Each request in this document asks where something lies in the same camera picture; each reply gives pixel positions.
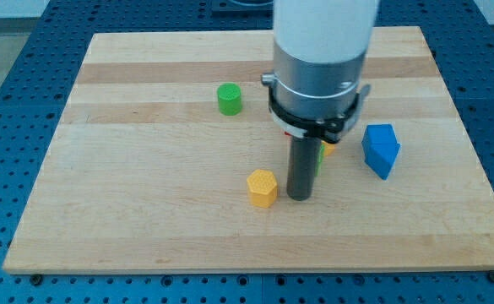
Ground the blue pentagon block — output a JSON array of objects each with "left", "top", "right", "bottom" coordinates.
[{"left": 361, "top": 124, "right": 401, "bottom": 180}]

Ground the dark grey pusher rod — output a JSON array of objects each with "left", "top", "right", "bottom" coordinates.
[{"left": 286, "top": 137, "right": 321, "bottom": 201}]

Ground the green cylinder block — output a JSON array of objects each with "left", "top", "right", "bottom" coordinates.
[{"left": 217, "top": 83, "right": 242, "bottom": 116}]

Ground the yellow hexagon block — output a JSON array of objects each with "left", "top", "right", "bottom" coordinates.
[{"left": 247, "top": 169, "right": 278, "bottom": 209}]

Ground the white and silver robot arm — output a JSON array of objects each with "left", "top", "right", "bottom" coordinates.
[{"left": 273, "top": 0, "right": 379, "bottom": 120}]

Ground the yellow heart block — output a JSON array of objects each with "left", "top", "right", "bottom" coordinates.
[{"left": 322, "top": 141, "right": 336, "bottom": 157}]

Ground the black clamp ring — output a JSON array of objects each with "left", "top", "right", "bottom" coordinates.
[{"left": 261, "top": 73, "right": 372, "bottom": 144}]

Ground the green block behind rod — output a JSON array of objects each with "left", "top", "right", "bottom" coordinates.
[{"left": 315, "top": 144, "right": 325, "bottom": 177}]

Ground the wooden board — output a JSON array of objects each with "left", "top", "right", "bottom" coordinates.
[{"left": 3, "top": 27, "right": 494, "bottom": 274}]

